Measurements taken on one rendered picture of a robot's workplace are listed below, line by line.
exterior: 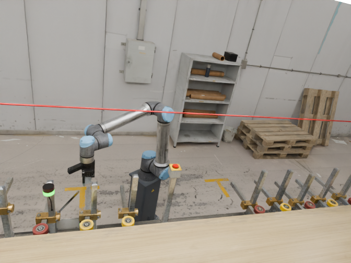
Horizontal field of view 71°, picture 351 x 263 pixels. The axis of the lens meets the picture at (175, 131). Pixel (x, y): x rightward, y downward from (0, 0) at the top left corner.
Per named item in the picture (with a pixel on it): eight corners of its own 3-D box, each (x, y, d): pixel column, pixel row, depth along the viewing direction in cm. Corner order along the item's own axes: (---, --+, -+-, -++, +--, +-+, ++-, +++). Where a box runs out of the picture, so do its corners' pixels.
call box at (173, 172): (167, 172, 169) (168, 163, 166) (176, 172, 172) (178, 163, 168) (170, 179, 163) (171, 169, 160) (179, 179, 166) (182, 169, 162)
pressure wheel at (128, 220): (118, 234, 160) (119, 220, 155) (125, 225, 167) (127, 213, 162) (128, 239, 157) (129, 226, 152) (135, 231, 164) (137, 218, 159)
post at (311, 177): (288, 214, 230) (309, 172, 209) (291, 214, 231) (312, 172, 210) (291, 217, 227) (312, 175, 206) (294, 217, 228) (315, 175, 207)
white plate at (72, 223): (37, 231, 162) (36, 220, 158) (79, 227, 170) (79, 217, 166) (37, 232, 162) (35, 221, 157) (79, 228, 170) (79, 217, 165)
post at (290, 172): (268, 212, 220) (288, 168, 199) (271, 212, 221) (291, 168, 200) (270, 215, 217) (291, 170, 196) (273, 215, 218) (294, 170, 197)
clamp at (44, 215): (37, 218, 157) (36, 212, 155) (60, 216, 161) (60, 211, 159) (35, 225, 152) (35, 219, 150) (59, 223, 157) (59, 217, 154)
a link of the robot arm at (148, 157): (148, 161, 257) (150, 146, 249) (159, 169, 247) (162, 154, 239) (137, 166, 246) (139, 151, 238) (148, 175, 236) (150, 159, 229)
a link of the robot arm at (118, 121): (153, 95, 212) (81, 125, 171) (163, 100, 205) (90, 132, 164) (153, 107, 219) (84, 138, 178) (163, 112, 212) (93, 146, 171)
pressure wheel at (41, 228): (35, 236, 148) (34, 223, 143) (50, 235, 151) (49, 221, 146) (32, 248, 142) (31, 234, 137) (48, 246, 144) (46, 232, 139)
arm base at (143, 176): (133, 174, 250) (134, 165, 246) (147, 167, 263) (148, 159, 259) (145, 183, 239) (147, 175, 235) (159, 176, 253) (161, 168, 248)
